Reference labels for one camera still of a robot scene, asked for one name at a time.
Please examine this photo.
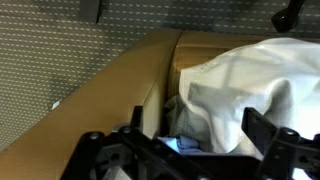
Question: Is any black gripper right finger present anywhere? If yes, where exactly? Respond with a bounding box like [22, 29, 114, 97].
[240, 107, 320, 180]

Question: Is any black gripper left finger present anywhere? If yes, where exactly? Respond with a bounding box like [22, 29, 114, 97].
[61, 105, 174, 180]

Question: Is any black mesh office chair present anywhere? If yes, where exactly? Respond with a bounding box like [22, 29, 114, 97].
[270, 0, 306, 34]

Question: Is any brown cardboard box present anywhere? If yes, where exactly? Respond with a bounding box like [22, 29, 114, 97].
[0, 28, 271, 180]

